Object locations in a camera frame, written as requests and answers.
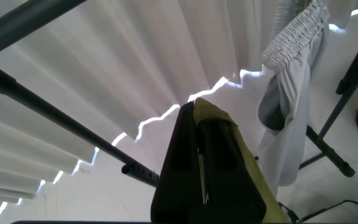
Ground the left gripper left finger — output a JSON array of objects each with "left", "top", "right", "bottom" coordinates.
[{"left": 150, "top": 101, "right": 203, "bottom": 223}]

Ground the white curtain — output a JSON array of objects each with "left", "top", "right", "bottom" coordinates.
[{"left": 0, "top": 0, "right": 358, "bottom": 216}]

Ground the thin black cable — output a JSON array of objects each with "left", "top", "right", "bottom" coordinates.
[{"left": 300, "top": 199, "right": 358, "bottom": 223}]

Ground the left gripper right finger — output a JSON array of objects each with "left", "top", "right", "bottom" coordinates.
[{"left": 197, "top": 120, "right": 268, "bottom": 223}]

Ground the green garment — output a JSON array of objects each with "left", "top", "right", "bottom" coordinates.
[{"left": 193, "top": 97, "right": 290, "bottom": 223}]

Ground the black clothes rack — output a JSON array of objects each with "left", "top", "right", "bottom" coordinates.
[{"left": 0, "top": 0, "right": 358, "bottom": 189}]

